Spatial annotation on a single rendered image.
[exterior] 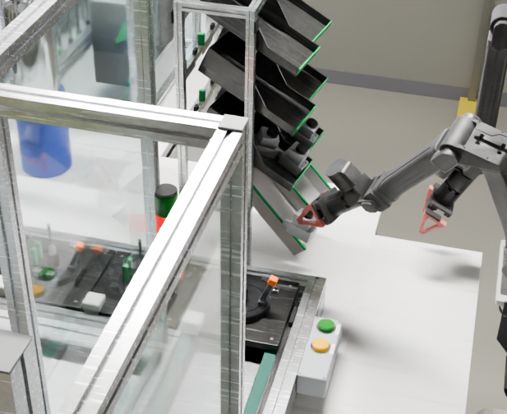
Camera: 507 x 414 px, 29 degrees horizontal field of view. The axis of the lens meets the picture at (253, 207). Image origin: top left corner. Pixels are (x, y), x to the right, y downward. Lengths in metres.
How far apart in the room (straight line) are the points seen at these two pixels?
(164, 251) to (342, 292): 1.73
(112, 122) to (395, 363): 1.44
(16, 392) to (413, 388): 1.45
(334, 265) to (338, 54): 2.76
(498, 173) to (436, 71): 3.41
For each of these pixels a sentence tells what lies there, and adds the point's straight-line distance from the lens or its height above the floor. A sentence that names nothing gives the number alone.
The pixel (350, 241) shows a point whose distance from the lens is 2.84.
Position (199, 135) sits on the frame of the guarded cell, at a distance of 1.15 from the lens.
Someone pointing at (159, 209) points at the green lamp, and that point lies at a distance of 2.05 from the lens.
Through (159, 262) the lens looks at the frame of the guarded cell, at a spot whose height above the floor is 1.98.
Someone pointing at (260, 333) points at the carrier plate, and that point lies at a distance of 2.36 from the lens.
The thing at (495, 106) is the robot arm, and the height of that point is 1.39.
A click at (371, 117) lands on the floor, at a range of 5.16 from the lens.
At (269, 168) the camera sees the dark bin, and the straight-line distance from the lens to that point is 2.44.
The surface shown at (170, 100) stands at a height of 0.86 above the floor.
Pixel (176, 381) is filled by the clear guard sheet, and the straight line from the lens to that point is 1.08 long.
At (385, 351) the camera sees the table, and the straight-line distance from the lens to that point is 2.51.
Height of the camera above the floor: 2.57
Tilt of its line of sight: 35 degrees down
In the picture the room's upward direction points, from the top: 1 degrees clockwise
